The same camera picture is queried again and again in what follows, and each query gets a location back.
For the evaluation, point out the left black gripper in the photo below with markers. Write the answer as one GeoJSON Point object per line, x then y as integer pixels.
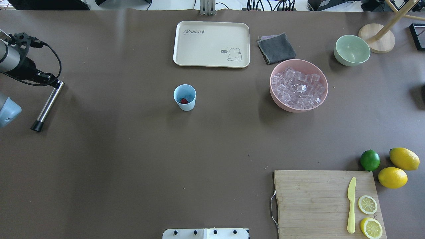
{"type": "Point", "coordinates": [27, 68]}

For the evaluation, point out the steel muddler black tip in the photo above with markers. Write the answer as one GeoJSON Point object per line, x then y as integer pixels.
{"type": "Point", "coordinates": [39, 123]}

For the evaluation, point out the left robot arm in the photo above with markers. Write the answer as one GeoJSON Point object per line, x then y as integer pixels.
{"type": "Point", "coordinates": [15, 65]}

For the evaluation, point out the light blue cup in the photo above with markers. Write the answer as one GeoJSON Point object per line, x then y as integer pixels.
{"type": "Point", "coordinates": [188, 92]}

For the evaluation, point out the pile of ice cubes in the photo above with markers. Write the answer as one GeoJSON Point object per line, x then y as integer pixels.
{"type": "Point", "coordinates": [298, 90]}

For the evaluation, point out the wooden cup tree stand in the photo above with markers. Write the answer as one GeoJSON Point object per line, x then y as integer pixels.
{"type": "Point", "coordinates": [379, 38]}

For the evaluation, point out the cream rabbit tray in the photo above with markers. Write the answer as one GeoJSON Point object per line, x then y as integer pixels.
{"type": "Point", "coordinates": [212, 44]}

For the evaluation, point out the grey folded cloth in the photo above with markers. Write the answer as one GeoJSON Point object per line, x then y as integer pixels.
{"type": "Point", "coordinates": [276, 48]}

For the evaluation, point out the pink bowl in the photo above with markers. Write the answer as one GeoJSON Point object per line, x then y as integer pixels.
{"type": "Point", "coordinates": [301, 66]}

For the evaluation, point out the wooden cutting board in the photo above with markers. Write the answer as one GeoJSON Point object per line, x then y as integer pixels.
{"type": "Point", "coordinates": [313, 204]}

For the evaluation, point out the green bowl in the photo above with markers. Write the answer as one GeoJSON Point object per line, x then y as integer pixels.
{"type": "Point", "coordinates": [350, 50]}

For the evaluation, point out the green lime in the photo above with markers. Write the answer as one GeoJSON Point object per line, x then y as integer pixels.
{"type": "Point", "coordinates": [370, 160]}

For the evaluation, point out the yellow plastic knife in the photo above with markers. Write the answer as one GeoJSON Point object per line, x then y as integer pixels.
{"type": "Point", "coordinates": [351, 197]}

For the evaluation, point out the lemon slice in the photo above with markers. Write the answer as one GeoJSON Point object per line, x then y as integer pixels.
{"type": "Point", "coordinates": [367, 204]}
{"type": "Point", "coordinates": [371, 228]}

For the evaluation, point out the whole yellow lemon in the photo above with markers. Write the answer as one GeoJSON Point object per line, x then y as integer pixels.
{"type": "Point", "coordinates": [392, 177]}
{"type": "Point", "coordinates": [404, 159]}

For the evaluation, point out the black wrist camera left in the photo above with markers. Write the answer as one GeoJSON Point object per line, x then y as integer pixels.
{"type": "Point", "coordinates": [22, 43]}

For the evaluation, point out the aluminium frame post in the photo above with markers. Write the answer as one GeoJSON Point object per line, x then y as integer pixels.
{"type": "Point", "coordinates": [207, 7]}

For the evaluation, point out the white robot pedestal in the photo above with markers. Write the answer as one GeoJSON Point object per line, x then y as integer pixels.
{"type": "Point", "coordinates": [207, 233]}

